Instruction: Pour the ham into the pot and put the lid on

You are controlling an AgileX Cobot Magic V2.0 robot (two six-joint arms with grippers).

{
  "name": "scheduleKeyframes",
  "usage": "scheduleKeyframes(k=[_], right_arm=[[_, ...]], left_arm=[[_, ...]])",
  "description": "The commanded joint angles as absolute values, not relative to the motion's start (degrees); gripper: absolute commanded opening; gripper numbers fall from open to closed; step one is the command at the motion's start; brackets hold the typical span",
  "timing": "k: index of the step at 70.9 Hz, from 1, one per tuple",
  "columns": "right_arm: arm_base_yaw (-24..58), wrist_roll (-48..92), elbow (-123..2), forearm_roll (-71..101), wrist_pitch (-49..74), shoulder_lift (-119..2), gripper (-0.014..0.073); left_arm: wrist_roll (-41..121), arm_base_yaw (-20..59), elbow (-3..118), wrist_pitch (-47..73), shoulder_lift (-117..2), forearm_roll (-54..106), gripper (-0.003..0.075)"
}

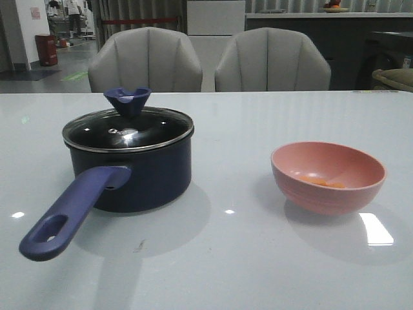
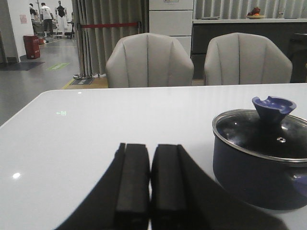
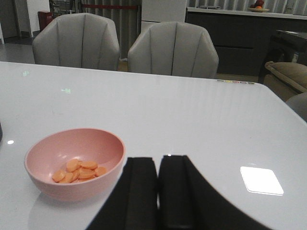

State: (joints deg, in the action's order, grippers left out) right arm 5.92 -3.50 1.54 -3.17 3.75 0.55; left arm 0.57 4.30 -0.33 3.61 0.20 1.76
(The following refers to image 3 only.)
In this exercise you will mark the pink plastic bowl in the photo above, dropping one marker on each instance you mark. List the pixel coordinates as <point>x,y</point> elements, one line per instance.
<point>84,144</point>

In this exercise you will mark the grey chair right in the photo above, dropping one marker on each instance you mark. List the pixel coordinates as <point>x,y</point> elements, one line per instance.
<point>175,49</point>

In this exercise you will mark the orange ham slices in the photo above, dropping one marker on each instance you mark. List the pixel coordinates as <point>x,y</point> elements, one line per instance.
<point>78,171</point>

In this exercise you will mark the beige sofa cushion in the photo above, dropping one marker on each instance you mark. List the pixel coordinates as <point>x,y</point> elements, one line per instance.
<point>286,79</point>

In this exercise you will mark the fruit bowl on counter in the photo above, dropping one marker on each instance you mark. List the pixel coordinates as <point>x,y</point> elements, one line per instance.
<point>258,6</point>

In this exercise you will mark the grey chair left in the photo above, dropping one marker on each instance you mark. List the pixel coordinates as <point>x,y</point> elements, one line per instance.
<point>80,40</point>

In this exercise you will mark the white pillar cabinet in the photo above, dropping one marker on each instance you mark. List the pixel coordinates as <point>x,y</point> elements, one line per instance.
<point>156,11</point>

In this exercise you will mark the red fire cabinet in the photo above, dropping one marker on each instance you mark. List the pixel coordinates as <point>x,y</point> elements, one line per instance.
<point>45,18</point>

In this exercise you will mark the dark sideboard counter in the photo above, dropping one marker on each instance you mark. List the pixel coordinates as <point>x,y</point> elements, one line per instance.
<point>241,38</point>

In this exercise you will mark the grey chair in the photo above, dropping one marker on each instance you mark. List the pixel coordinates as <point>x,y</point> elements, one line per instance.
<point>175,49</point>
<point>80,40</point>

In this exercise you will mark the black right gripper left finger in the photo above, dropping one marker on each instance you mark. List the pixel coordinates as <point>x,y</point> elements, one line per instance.
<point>132,205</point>

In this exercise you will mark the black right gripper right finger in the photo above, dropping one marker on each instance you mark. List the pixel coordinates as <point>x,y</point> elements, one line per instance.
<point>189,202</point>

